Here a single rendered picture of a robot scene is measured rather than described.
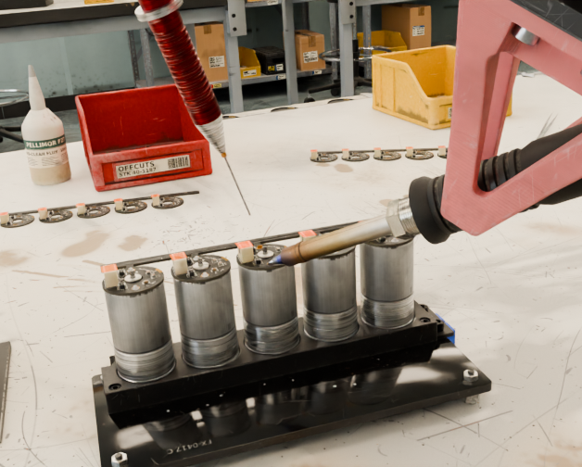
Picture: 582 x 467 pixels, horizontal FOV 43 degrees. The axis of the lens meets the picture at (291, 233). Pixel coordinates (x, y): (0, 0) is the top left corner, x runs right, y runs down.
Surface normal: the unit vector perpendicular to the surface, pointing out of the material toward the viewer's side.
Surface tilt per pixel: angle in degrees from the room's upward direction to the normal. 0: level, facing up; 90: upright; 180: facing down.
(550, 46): 90
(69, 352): 0
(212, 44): 90
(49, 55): 90
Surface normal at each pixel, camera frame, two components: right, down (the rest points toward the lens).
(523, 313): -0.06, -0.92
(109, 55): 0.38, 0.33
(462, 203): -0.52, 0.48
